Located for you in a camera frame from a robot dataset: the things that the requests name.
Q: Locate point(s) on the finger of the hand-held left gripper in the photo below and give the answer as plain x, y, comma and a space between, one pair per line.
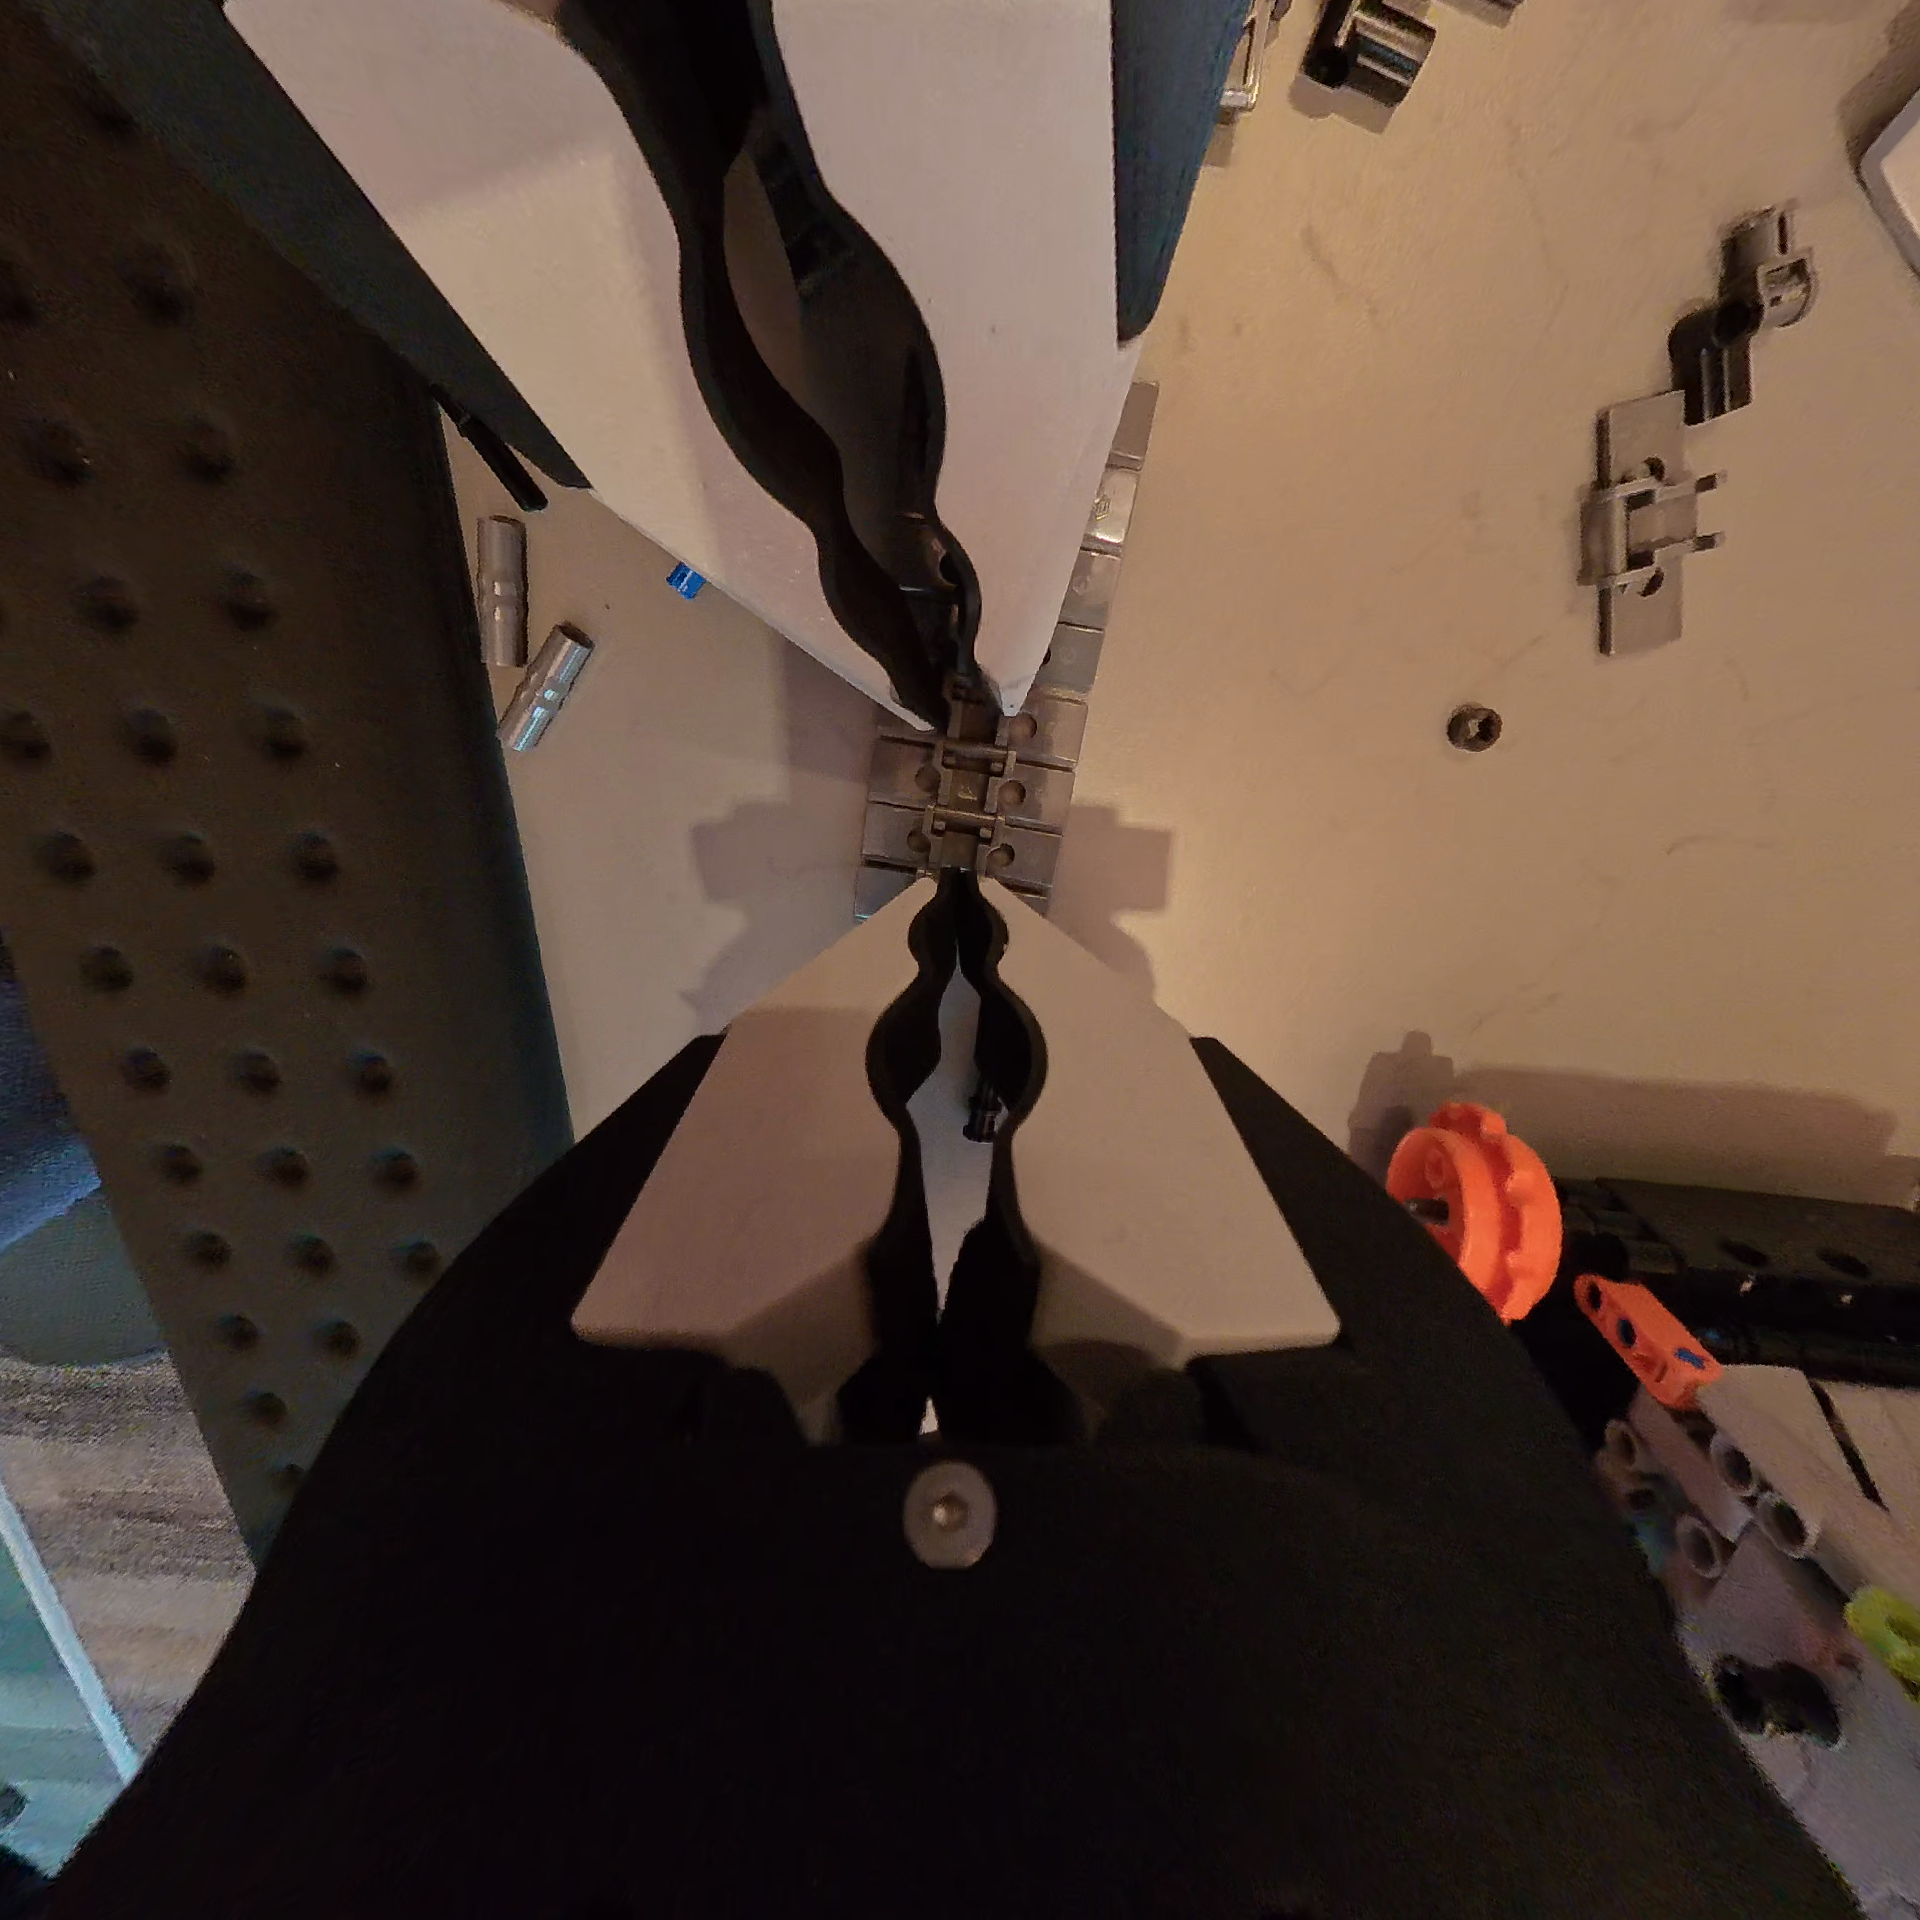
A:
1019, 209
481, 209

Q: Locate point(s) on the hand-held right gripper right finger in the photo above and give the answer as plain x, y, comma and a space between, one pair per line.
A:
1170, 1186

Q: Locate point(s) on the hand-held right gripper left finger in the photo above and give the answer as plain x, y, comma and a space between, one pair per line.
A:
736, 1201

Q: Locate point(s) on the black grey toy robot vehicle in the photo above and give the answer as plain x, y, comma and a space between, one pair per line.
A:
1772, 1411

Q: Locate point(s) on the orange toy gear wheel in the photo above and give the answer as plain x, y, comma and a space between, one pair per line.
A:
1487, 1205

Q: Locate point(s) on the grey cylinder toy sleeve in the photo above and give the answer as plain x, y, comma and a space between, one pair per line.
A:
501, 586
547, 689

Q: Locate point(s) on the scattered small black toy parts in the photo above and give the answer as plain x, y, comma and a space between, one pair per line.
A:
1470, 724

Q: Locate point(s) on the black dimpled mat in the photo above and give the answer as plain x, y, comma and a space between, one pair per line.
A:
241, 752

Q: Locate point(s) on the dark grey small toy pieces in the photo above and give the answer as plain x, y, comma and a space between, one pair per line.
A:
1644, 535

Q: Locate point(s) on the wooden book stand white base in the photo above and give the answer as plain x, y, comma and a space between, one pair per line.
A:
1899, 173

